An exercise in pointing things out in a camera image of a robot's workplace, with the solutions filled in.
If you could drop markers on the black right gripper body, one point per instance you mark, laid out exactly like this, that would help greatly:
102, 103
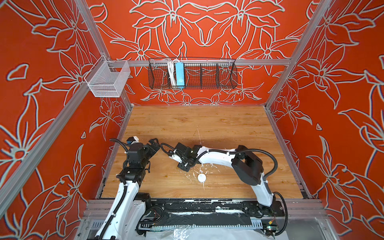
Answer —
182, 165

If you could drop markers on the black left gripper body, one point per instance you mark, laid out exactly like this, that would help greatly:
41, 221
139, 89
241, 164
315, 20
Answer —
149, 151

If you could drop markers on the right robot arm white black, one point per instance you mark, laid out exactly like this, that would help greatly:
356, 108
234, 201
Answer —
244, 161

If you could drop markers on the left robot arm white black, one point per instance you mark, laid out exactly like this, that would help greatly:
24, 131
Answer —
126, 212

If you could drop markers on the white round disc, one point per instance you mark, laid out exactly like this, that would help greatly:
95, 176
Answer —
202, 178

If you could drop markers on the blue flat box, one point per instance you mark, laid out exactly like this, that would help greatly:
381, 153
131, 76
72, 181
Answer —
180, 75

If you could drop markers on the small green circuit board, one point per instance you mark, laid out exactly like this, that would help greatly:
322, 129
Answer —
270, 230

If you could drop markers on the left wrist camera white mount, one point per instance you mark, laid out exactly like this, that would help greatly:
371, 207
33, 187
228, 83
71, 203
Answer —
132, 140

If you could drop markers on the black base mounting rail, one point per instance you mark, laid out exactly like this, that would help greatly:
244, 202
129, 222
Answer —
166, 213

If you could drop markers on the clear plastic wall bin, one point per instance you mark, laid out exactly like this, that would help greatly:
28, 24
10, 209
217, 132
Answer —
107, 79

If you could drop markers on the black wire wall basket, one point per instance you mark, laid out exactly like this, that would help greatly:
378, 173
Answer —
200, 73

